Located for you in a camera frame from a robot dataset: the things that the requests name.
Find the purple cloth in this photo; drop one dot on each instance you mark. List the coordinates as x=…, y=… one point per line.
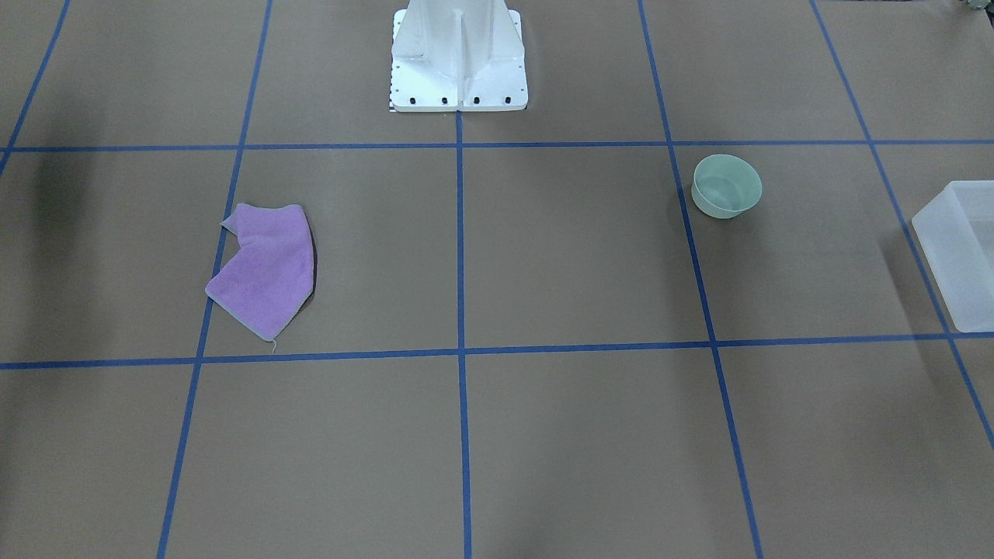
x=272, y=274

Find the green plastic bowl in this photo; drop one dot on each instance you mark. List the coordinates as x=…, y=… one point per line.
x=725, y=186

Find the white pedestal column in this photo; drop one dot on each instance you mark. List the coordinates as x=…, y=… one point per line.
x=457, y=56

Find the translucent plastic box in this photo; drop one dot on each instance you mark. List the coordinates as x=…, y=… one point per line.
x=955, y=230

